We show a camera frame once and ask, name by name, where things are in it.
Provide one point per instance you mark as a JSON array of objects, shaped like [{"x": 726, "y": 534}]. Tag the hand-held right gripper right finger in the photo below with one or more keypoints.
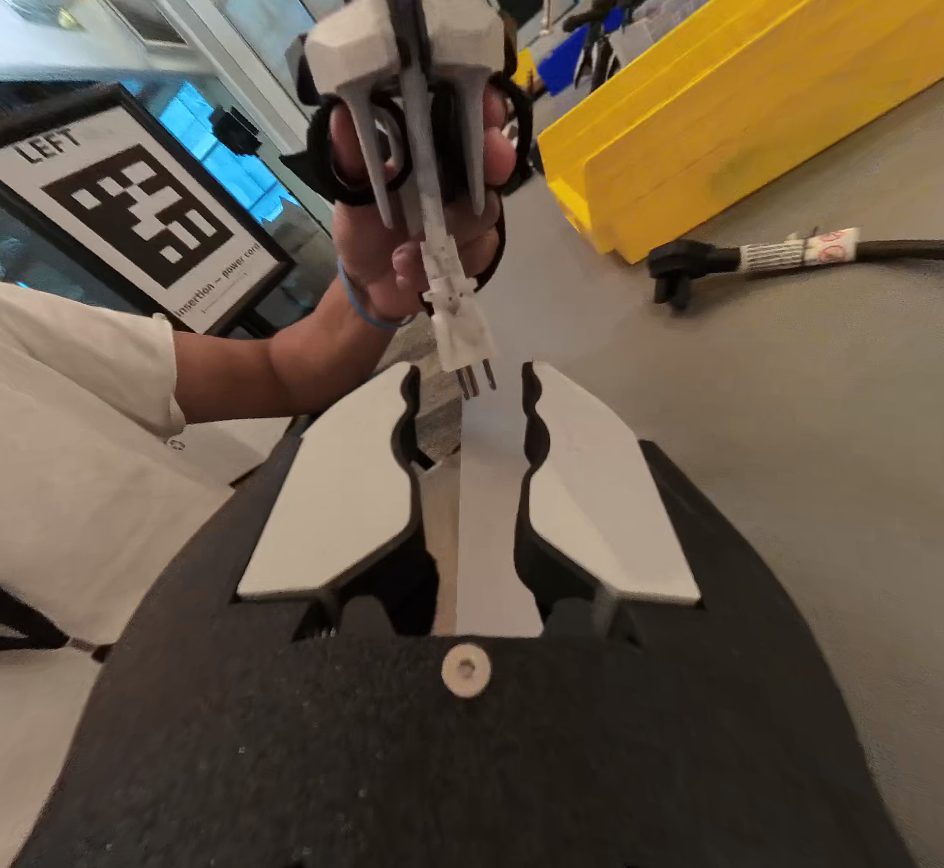
[{"x": 605, "y": 514}]

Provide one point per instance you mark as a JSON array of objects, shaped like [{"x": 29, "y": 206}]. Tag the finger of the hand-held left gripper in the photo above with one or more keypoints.
[
  {"x": 464, "y": 35},
  {"x": 346, "y": 49}
]

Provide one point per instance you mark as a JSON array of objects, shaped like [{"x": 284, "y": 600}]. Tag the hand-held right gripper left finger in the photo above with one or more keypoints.
[{"x": 332, "y": 507}]

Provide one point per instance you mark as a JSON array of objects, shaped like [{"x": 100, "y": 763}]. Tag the black power strip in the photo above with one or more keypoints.
[{"x": 686, "y": 263}]

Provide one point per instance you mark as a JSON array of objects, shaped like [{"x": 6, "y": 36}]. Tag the yellow plastic bin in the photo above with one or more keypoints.
[{"x": 737, "y": 108}]

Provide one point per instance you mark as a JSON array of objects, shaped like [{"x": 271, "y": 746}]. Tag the person's left hand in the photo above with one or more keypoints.
[{"x": 369, "y": 256}]

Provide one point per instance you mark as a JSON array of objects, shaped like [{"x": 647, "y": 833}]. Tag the small blue bin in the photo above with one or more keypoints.
[{"x": 564, "y": 61}]

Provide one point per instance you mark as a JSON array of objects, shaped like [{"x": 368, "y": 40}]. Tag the white cardboard box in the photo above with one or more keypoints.
[{"x": 236, "y": 448}]

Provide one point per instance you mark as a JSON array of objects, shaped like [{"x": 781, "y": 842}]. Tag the black tripod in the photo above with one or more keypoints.
[{"x": 601, "y": 57}]

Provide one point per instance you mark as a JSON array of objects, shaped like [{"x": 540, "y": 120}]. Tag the blue wrist band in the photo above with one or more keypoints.
[{"x": 352, "y": 302}]

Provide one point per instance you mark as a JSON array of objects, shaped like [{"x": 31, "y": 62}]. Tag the black framed marker sign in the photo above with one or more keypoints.
[{"x": 140, "y": 212}]

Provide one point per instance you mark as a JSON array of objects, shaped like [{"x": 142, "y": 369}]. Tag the black wall device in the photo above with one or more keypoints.
[{"x": 234, "y": 131}]

